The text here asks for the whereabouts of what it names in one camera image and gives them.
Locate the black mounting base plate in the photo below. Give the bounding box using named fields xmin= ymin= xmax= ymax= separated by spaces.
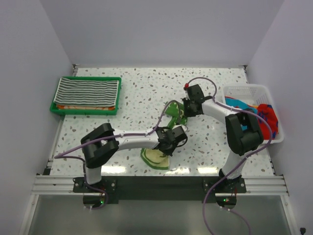
xmin=73 ymin=176 xmax=247 ymax=206

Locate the red blue patterned towel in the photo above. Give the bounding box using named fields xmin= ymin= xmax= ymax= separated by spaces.
xmin=225 ymin=96 xmax=279 ymax=140

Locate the aluminium frame rail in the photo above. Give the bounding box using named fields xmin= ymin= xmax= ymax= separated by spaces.
xmin=19 ymin=175 xmax=299 ymax=235

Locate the green frog pattern towel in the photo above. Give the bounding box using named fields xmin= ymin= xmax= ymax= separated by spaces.
xmin=140 ymin=102 xmax=187 ymax=170

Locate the orange folded cartoon towel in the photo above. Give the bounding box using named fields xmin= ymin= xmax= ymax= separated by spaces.
xmin=56 ymin=104 xmax=115 ymax=111

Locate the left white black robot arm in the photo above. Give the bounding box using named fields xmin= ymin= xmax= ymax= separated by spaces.
xmin=81 ymin=123 xmax=188 ymax=192

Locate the white plastic basket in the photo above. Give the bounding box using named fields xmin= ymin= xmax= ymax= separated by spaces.
xmin=222 ymin=84 xmax=286 ymax=145

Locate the green white striped towel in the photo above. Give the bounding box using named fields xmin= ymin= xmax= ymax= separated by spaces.
xmin=54 ymin=77 xmax=119 ymax=107

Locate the green plastic tray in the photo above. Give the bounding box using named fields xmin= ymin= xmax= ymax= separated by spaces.
xmin=50 ymin=76 xmax=122 ymax=116

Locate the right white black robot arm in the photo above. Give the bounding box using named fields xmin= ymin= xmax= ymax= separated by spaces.
xmin=182 ymin=83 xmax=264 ymax=192

